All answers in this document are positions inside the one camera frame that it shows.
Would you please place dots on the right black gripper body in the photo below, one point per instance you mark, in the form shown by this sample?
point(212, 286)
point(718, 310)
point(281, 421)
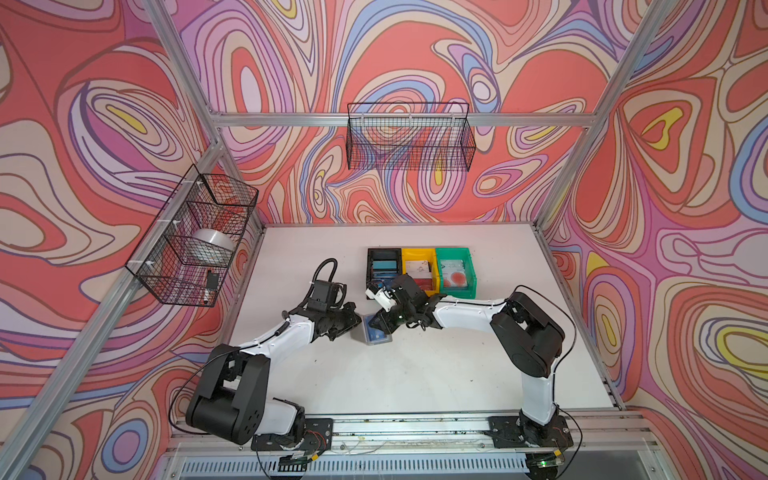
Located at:
point(404, 311)

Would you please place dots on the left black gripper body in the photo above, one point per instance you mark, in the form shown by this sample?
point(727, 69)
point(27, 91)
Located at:
point(339, 321)

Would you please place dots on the blue VIP card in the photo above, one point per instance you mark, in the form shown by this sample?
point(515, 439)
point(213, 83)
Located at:
point(376, 336)

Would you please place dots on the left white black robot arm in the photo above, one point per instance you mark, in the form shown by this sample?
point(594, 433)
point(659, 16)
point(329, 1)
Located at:
point(231, 400)

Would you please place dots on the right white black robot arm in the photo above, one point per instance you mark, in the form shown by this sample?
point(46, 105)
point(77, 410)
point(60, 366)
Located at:
point(530, 338)

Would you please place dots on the blue cards in black bin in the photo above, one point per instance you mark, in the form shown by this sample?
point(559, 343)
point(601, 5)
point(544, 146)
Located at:
point(384, 266)

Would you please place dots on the card in green bin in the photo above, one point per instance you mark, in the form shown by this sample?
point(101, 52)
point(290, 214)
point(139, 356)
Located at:
point(453, 274)

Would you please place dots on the black plastic bin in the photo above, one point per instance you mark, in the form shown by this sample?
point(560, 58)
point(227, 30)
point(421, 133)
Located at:
point(367, 283)

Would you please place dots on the yellow plastic bin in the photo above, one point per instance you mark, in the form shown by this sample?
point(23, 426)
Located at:
point(428, 254)

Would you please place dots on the green plastic bin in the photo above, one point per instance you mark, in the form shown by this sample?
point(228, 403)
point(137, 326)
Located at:
point(460, 253)

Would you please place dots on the small black device in basket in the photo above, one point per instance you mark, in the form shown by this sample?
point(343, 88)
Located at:
point(212, 282)

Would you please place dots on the white tape roll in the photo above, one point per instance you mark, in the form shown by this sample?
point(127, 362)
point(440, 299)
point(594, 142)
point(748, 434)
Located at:
point(215, 237)

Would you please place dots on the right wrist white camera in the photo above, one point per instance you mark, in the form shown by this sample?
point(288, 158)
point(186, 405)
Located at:
point(382, 296)

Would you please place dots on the aluminium front rail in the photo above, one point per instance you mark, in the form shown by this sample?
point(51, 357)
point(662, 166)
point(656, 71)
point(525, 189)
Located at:
point(470, 432)

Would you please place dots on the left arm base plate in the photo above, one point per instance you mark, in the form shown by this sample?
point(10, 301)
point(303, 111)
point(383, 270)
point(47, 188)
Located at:
point(311, 435)

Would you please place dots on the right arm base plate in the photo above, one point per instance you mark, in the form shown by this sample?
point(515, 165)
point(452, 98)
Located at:
point(521, 432)

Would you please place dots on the left black wire basket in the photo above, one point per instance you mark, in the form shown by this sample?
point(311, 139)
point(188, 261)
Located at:
point(170, 264)

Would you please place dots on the black wire basket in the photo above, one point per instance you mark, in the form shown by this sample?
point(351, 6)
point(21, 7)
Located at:
point(411, 136)
point(170, 264)

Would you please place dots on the back black wire basket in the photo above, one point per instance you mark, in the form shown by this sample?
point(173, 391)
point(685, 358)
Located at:
point(411, 136)

